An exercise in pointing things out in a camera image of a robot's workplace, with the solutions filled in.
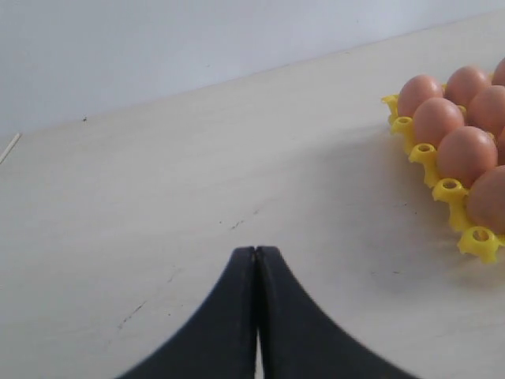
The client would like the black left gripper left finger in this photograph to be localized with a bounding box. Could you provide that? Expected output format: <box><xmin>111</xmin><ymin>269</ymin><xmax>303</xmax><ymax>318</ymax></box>
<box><xmin>122</xmin><ymin>247</ymin><xmax>256</xmax><ymax>379</ymax></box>

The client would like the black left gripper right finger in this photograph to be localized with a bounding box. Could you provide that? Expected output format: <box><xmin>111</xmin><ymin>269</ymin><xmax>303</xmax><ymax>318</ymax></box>
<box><xmin>256</xmin><ymin>246</ymin><xmax>411</xmax><ymax>379</ymax></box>

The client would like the brown egg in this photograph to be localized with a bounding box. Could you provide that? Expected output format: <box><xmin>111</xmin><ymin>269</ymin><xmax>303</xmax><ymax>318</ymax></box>
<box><xmin>397</xmin><ymin>74</ymin><xmax>443</xmax><ymax>117</ymax></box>
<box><xmin>492</xmin><ymin>58</ymin><xmax>505</xmax><ymax>86</ymax></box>
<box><xmin>444</xmin><ymin>66</ymin><xmax>491</xmax><ymax>107</ymax></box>
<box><xmin>466</xmin><ymin>165</ymin><xmax>504</xmax><ymax>235</ymax></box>
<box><xmin>467</xmin><ymin>85</ymin><xmax>505</xmax><ymax>138</ymax></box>
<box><xmin>413</xmin><ymin>97</ymin><xmax>465</xmax><ymax>148</ymax></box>
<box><xmin>436</xmin><ymin>126</ymin><xmax>498</xmax><ymax>188</ymax></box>

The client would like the yellow plastic egg tray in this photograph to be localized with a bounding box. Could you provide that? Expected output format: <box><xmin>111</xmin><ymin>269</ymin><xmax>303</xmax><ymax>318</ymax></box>
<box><xmin>382</xmin><ymin>94</ymin><xmax>504</xmax><ymax>263</ymax></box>

